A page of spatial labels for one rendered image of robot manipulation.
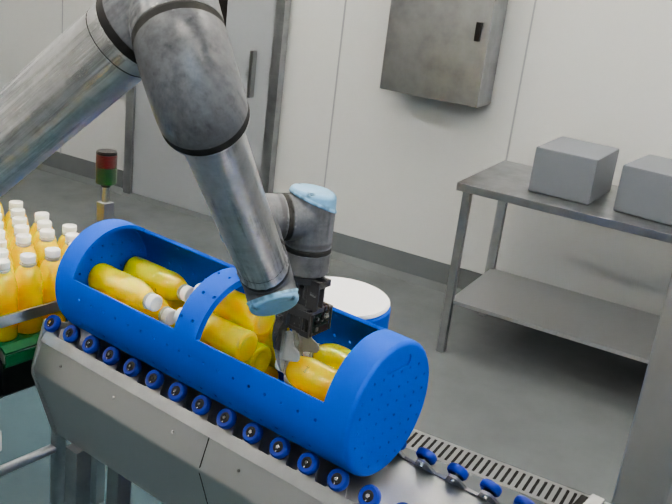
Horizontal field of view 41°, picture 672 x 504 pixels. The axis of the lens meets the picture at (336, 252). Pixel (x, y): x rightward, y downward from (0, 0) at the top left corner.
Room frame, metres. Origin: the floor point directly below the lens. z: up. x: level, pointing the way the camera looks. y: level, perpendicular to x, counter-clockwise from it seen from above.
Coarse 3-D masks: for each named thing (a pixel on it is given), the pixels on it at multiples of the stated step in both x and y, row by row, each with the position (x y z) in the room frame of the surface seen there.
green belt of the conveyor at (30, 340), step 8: (24, 336) 2.02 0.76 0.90; (32, 336) 2.03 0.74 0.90; (0, 344) 1.96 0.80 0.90; (8, 344) 1.97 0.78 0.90; (16, 344) 1.98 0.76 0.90; (24, 344) 1.99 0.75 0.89; (32, 344) 2.00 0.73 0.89; (8, 352) 1.95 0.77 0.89; (24, 352) 1.98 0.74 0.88; (32, 352) 1.99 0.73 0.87; (8, 360) 1.94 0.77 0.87; (16, 360) 1.96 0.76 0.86; (24, 360) 1.98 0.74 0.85
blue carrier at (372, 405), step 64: (64, 256) 1.93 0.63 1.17; (128, 256) 2.09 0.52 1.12; (192, 256) 2.00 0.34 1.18; (128, 320) 1.77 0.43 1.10; (192, 320) 1.68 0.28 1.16; (192, 384) 1.68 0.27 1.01; (256, 384) 1.55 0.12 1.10; (384, 384) 1.50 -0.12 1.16; (320, 448) 1.47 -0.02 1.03; (384, 448) 1.53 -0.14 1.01
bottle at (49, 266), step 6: (48, 258) 2.11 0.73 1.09; (54, 258) 2.11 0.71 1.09; (60, 258) 2.13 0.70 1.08; (42, 264) 2.11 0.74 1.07; (48, 264) 2.10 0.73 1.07; (54, 264) 2.10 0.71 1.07; (42, 270) 2.10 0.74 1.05; (48, 270) 2.09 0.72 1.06; (54, 270) 2.10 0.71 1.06; (42, 276) 2.09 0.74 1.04; (48, 276) 2.09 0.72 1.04; (54, 276) 2.09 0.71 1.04; (48, 282) 2.09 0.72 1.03; (54, 282) 2.09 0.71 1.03; (48, 288) 2.09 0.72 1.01; (54, 288) 2.09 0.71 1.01; (48, 294) 2.09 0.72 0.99; (54, 294) 2.09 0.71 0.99; (48, 300) 2.09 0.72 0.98; (54, 300) 2.09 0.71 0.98; (54, 312) 2.09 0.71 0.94; (60, 312) 2.11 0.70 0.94
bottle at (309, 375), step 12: (300, 360) 1.58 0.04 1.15; (312, 360) 1.58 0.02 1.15; (288, 372) 1.58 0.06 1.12; (300, 372) 1.56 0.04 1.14; (312, 372) 1.55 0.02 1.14; (324, 372) 1.55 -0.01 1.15; (300, 384) 1.55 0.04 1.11; (312, 384) 1.54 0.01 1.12; (324, 384) 1.53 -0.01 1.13; (324, 396) 1.52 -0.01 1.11
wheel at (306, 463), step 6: (300, 456) 1.52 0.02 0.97; (306, 456) 1.52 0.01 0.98; (312, 456) 1.51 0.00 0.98; (300, 462) 1.51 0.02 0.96; (306, 462) 1.50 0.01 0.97; (312, 462) 1.50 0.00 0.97; (318, 462) 1.51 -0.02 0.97; (300, 468) 1.50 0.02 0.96; (306, 468) 1.50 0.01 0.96; (312, 468) 1.49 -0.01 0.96; (306, 474) 1.49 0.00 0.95
